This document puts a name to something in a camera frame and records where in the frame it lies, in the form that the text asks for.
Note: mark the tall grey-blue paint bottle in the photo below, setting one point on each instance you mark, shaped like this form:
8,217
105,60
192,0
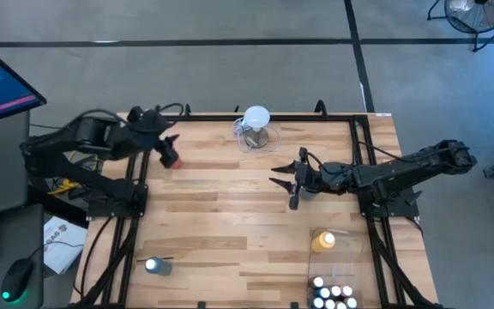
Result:
161,267

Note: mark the white paper booklet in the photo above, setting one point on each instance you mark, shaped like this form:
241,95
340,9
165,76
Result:
62,246

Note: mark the light blue paint bottle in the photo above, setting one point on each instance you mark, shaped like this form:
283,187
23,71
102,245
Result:
325,292

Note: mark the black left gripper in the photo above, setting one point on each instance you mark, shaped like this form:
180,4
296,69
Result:
148,129

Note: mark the dark blue paint bottle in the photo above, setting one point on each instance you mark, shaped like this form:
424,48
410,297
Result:
318,302

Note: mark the black floor fan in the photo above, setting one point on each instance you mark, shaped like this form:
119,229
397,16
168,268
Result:
478,15

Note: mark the clear plastic bin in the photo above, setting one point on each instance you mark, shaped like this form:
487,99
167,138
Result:
345,262

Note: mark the orange paint bottle black label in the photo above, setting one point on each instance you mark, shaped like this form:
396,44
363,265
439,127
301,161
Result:
329,304

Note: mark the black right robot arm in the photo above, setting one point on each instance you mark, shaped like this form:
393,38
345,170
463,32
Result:
401,171

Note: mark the terracotta paint bottle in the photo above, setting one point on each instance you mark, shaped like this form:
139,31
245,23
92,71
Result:
347,290

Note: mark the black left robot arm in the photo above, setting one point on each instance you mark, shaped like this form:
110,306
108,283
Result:
80,137

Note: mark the tall yellow paint bottle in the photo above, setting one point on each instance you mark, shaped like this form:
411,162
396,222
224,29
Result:
321,244

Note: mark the white mushroom lamp metal base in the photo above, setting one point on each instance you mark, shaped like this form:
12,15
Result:
256,116

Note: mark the black aluminium table frame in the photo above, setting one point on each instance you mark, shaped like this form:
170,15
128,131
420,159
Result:
247,117

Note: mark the grey-blue plastic cup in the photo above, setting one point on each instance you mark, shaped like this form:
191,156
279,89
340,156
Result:
308,196

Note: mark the black paintbrush silver ferrule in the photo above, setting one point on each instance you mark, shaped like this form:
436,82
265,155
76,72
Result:
165,258

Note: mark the dark brown paint bottle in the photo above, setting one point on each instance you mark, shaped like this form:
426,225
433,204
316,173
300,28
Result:
351,302

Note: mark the black computer mouse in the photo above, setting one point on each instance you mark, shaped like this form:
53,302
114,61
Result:
15,279

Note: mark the pink paint bottle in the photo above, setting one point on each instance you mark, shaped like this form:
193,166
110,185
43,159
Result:
336,290

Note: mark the small yellow paint bottle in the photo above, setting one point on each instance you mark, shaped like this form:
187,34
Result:
340,305

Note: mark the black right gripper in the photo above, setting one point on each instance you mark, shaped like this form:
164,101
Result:
324,178

